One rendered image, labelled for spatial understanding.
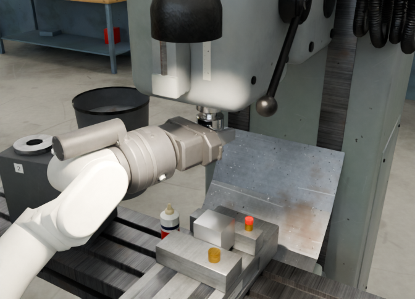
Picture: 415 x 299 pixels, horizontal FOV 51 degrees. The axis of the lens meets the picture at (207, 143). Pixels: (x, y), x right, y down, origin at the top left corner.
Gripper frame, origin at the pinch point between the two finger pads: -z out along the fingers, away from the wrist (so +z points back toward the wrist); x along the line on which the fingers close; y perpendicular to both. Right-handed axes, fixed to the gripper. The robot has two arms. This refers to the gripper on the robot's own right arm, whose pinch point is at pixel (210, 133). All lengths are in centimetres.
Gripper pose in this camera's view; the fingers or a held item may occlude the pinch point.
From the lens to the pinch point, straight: 74.7
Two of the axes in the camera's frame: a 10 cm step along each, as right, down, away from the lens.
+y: -0.1, 9.1, 4.2
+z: -7.3, 2.8, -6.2
